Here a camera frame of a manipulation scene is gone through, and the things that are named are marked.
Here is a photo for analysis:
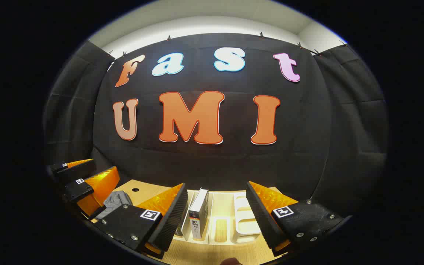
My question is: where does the white plastic bookshelf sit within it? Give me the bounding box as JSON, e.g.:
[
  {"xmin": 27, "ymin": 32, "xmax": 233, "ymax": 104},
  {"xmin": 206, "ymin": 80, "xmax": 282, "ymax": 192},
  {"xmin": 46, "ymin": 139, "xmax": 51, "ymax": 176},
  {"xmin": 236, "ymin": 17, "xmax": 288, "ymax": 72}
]
[{"xmin": 173, "ymin": 188, "xmax": 268, "ymax": 245}]

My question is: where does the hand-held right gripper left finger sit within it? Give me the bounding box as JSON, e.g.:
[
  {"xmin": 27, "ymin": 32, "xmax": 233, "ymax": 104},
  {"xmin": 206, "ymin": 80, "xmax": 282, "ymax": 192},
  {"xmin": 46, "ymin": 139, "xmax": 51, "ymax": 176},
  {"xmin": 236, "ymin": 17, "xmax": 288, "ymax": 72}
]
[{"xmin": 95, "ymin": 183, "xmax": 189, "ymax": 260}]

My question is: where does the white book with portrait cover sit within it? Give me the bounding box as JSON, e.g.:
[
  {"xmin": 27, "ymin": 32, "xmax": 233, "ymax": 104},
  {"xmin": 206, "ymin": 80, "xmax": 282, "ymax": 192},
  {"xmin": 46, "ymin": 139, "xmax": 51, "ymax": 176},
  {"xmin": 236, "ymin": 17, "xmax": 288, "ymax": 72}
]
[{"xmin": 188, "ymin": 188, "xmax": 209, "ymax": 241}]

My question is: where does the grey schoolbag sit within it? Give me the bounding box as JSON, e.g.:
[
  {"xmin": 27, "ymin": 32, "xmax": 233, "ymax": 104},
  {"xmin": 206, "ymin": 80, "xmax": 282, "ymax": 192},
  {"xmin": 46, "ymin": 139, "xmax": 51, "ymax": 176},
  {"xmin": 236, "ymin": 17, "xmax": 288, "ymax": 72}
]
[{"xmin": 95, "ymin": 191, "xmax": 133, "ymax": 220}]

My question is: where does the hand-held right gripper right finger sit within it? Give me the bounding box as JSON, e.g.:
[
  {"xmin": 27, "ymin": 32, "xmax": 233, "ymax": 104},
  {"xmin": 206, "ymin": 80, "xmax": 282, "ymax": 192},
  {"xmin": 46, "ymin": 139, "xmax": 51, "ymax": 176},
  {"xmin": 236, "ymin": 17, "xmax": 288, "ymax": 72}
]
[{"xmin": 246, "ymin": 181, "xmax": 352, "ymax": 258}]

